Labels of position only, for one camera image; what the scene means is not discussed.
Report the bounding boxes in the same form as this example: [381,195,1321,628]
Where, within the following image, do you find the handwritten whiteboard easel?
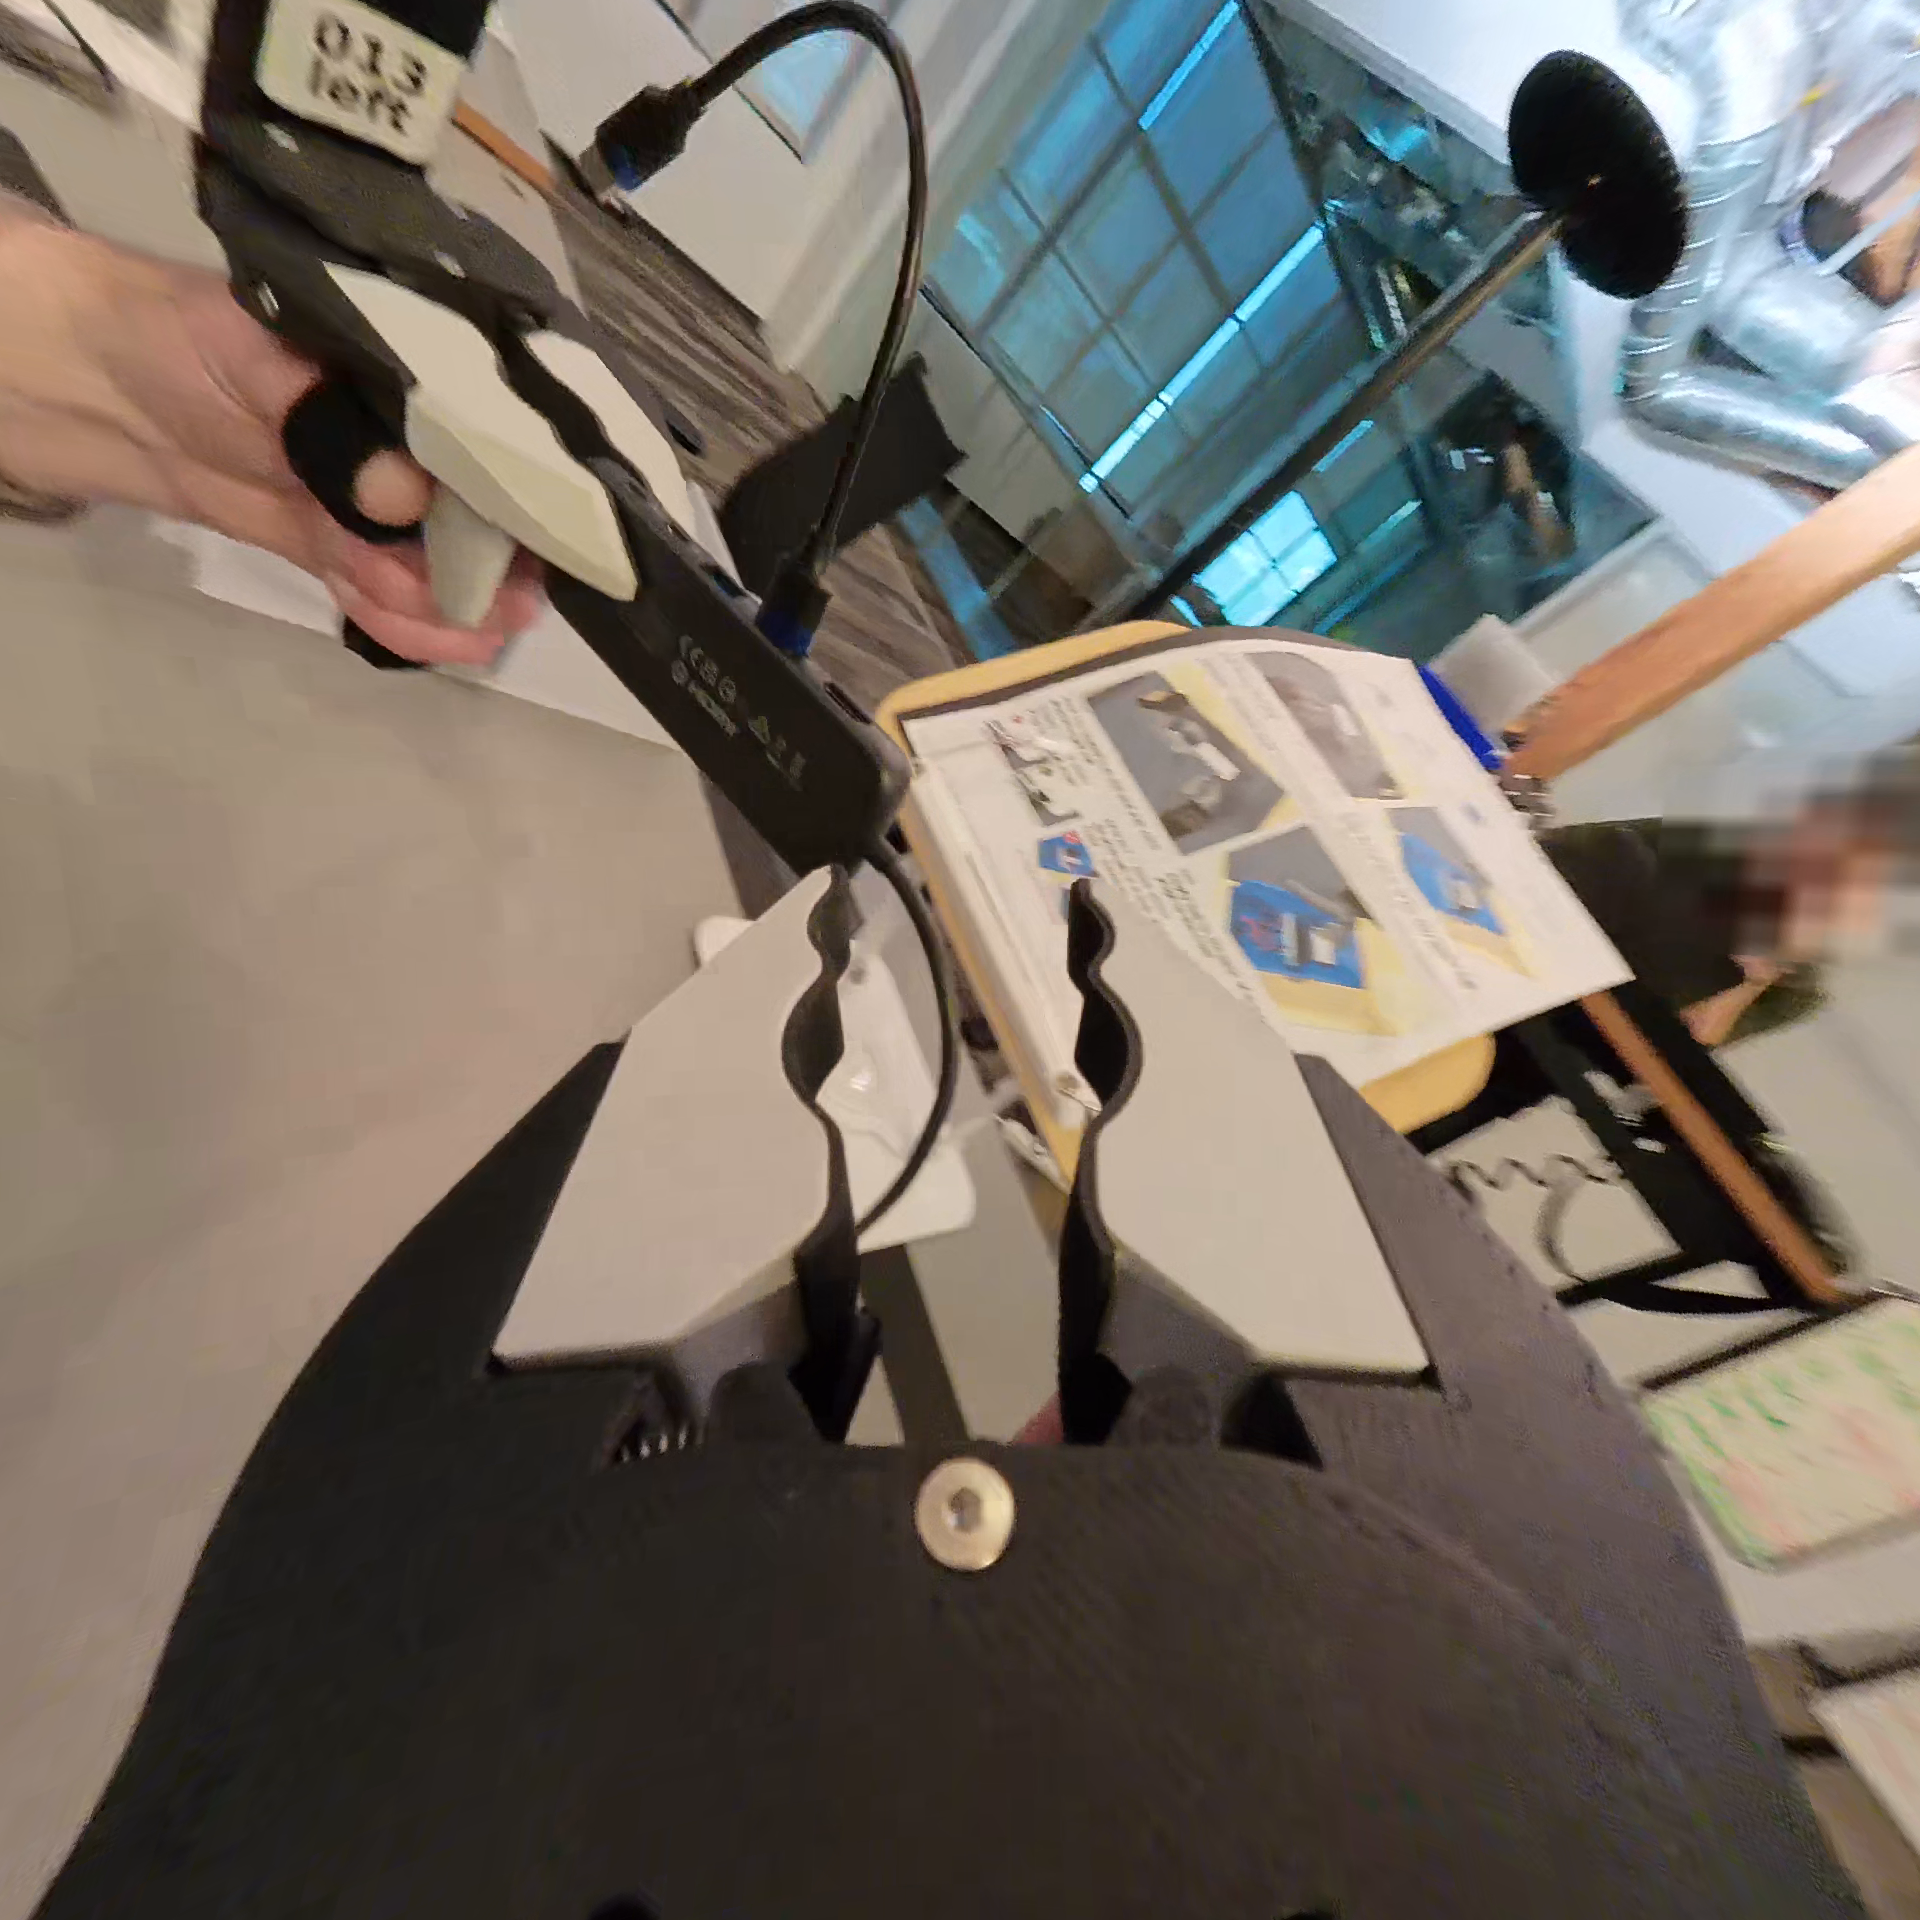
[1641,1302,1920,1567]

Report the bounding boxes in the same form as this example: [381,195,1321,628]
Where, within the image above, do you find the black pole round foot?
[1155,48,1683,619]

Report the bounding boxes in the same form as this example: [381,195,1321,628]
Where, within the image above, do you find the black coiled cord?
[1440,1142,1629,1204]

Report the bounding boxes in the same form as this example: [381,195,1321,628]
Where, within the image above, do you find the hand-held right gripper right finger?
[1053,878,1432,1444]

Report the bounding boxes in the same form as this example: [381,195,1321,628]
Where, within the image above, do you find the printed instruction sheet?
[901,630,1637,1051]

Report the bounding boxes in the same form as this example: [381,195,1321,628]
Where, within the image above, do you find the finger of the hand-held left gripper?
[323,268,642,598]
[516,326,704,541]

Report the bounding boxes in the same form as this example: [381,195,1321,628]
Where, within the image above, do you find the silver insulated pipes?
[1612,0,1920,495]

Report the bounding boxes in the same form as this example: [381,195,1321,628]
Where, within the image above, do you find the black usb cable blue rings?
[590,0,933,662]

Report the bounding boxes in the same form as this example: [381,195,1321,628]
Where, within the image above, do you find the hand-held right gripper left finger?
[491,867,880,1441]

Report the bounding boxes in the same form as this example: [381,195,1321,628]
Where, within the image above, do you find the black usb hub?
[545,456,916,876]

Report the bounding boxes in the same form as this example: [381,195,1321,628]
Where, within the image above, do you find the person's left hand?
[0,209,549,670]

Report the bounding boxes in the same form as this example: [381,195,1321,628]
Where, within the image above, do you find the white sheet panel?
[907,765,1097,1120]

